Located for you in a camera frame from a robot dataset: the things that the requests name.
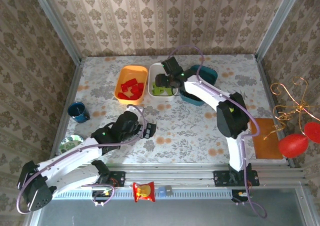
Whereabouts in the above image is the aluminium mounting beam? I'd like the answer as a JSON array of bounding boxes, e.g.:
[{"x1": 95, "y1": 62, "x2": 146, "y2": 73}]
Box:
[{"x1": 37, "y1": 163, "x2": 306, "y2": 188}]

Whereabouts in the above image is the red egg-shaped ornament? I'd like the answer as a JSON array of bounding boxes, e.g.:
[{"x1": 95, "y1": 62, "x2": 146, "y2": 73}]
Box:
[{"x1": 278, "y1": 133, "x2": 310, "y2": 158}]

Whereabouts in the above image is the red snack bag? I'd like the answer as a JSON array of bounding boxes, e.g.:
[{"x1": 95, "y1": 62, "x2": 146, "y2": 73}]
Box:
[{"x1": 132, "y1": 181, "x2": 156, "y2": 203}]

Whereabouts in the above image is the white plastic container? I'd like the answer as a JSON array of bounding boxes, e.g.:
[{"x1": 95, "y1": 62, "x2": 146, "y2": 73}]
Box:
[{"x1": 147, "y1": 62, "x2": 179, "y2": 102}]

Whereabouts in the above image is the round green patterned plate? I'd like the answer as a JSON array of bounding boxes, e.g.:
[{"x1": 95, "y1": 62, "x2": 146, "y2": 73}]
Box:
[{"x1": 59, "y1": 133, "x2": 85, "y2": 156}]

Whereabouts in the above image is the grey metal framed panel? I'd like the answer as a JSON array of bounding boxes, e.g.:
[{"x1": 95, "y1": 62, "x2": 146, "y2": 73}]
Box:
[{"x1": 23, "y1": 182, "x2": 313, "y2": 226}]

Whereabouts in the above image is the aluminium corner post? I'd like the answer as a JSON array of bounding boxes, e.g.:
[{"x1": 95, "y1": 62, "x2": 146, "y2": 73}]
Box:
[
  {"x1": 27, "y1": 0, "x2": 83, "y2": 65},
  {"x1": 254, "y1": 0, "x2": 307, "y2": 61}
]

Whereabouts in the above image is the red round ornament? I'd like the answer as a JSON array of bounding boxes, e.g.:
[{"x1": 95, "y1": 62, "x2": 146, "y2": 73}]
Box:
[{"x1": 303, "y1": 122, "x2": 320, "y2": 144}]

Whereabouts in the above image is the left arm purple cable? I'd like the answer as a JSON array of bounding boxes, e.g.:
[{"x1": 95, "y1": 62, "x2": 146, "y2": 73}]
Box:
[{"x1": 16, "y1": 105, "x2": 147, "y2": 214}]

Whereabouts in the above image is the white slotted cable duct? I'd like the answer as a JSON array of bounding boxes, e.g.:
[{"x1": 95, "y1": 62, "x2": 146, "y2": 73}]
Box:
[{"x1": 52, "y1": 187, "x2": 235, "y2": 199}]

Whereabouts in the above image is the dark blue cup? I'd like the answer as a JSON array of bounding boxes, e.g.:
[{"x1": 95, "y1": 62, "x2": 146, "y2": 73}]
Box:
[{"x1": 67, "y1": 102, "x2": 91, "y2": 123}]

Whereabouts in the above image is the gold wire ornament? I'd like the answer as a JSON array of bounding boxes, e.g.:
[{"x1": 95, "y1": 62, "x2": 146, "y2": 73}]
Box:
[{"x1": 262, "y1": 76, "x2": 320, "y2": 140}]

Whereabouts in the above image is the aluminium side rail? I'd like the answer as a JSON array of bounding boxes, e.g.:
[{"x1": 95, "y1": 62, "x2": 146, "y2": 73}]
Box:
[
  {"x1": 256, "y1": 57, "x2": 297, "y2": 168},
  {"x1": 46, "y1": 58, "x2": 83, "y2": 169}
]

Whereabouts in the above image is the orange plastic container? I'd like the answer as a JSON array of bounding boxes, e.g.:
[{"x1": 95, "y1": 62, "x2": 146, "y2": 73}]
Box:
[{"x1": 114, "y1": 65, "x2": 149, "y2": 105}]

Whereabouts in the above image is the brown rectangular board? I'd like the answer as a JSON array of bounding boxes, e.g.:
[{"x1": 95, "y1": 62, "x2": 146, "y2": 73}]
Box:
[{"x1": 249, "y1": 118, "x2": 285, "y2": 160}]

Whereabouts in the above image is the small electronics board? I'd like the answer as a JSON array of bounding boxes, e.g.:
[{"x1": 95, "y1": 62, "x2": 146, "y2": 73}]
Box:
[
  {"x1": 231, "y1": 189, "x2": 253, "y2": 203},
  {"x1": 91, "y1": 189, "x2": 112, "y2": 199}
]

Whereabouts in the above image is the teal plastic container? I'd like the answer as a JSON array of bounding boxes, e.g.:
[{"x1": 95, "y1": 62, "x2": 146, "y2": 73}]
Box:
[{"x1": 179, "y1": 64, "x2": 219, "y2": 106}]

